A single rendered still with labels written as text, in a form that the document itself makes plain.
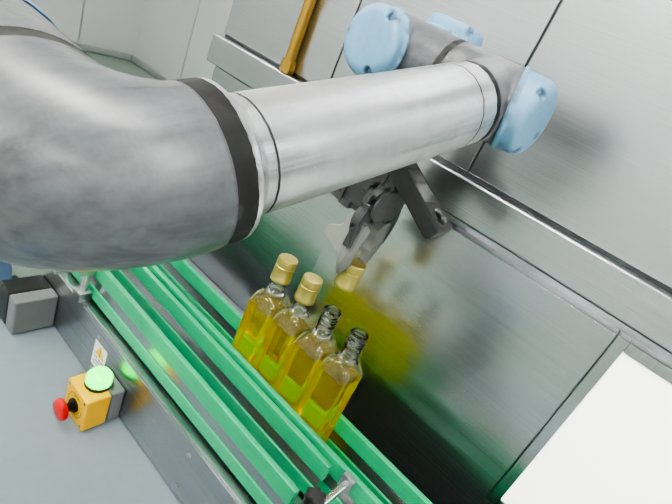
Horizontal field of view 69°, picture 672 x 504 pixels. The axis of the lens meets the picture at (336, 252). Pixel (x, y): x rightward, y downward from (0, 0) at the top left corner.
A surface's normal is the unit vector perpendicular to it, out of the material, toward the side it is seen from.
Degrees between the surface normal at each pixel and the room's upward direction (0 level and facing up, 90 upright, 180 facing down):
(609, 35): 90
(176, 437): 90
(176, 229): 97
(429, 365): 90
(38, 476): 0
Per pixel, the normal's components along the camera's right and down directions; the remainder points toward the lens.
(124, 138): 0.41, -0.15
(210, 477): -0.60, 0.11
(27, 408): 0.38, -0.83
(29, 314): 0.70, 0.54
